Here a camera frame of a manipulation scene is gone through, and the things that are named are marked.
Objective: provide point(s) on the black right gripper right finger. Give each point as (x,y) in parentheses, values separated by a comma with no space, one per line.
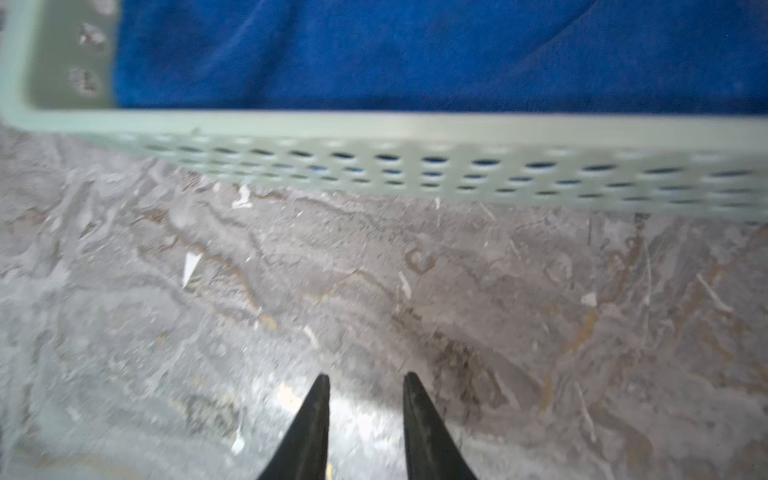
(430,451)

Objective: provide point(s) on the mint green empty basket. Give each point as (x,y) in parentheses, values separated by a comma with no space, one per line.
(56,76)

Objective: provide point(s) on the blue towel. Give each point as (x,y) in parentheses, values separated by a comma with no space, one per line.
(627,57)

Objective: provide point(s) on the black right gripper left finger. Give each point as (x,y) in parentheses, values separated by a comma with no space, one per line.
(303,451)

